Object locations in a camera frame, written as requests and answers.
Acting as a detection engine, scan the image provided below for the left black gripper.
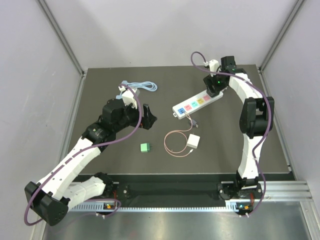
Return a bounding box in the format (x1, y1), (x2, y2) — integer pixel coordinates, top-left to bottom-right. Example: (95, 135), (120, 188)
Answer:
(113, 100), (157, 133)

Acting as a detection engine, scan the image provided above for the white multicolour power strip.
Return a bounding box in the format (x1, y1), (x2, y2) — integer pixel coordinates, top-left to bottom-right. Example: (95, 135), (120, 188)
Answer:
(172, 90), (224, 120)

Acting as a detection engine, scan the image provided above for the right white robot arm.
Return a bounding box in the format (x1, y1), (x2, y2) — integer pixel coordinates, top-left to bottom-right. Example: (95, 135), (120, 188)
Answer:
(203, 56), (275, 198)

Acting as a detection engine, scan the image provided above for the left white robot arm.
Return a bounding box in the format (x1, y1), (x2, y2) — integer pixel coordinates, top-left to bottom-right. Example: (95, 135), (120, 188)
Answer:
(24, 99), (157, 226)

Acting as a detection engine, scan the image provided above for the light green plug adapter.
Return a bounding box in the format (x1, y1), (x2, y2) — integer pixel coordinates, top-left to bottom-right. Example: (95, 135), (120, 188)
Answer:
(140, 142), (152, 153)

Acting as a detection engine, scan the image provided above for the light blue power strip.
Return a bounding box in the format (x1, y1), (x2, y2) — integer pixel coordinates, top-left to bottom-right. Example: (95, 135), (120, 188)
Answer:
(115, 80), (158, 99)

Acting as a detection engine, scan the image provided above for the white charger block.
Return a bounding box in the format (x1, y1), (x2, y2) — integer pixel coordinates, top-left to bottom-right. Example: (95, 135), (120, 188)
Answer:
(186, 134), (200, 149)

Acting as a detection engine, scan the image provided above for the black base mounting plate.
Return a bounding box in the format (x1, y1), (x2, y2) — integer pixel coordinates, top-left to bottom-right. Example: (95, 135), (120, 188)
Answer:
(84, 172), (263, 201)

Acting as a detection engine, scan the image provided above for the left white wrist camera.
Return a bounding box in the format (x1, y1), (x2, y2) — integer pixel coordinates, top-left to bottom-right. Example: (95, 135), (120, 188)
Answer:
(117, 86), (138, 109)

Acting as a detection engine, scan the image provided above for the pink usb cable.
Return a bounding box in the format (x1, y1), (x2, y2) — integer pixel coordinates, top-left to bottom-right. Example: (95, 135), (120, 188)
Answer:
(163, 112), (200, 158)

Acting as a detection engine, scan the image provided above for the right aluminium frame post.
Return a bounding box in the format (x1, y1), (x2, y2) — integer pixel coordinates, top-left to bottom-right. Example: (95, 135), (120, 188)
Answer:
(257, 0), (307, 73)

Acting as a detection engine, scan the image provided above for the aluminium frame post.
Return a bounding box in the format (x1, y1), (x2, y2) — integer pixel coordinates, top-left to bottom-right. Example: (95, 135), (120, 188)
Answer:
(257, 0), (307, 73)
(36, 0), (87, 78)

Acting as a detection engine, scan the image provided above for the slotted cable duct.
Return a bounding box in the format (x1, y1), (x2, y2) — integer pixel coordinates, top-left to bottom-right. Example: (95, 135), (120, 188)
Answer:
(69, 201), (253, 213)

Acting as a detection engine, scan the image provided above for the left aluminium frame post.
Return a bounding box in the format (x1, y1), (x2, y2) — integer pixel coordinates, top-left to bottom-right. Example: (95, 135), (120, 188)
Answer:
(36, 0), (87, 78)

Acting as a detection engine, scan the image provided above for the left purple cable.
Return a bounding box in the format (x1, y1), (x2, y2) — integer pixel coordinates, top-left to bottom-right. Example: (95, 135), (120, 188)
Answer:
(24, 84), (145, 226)

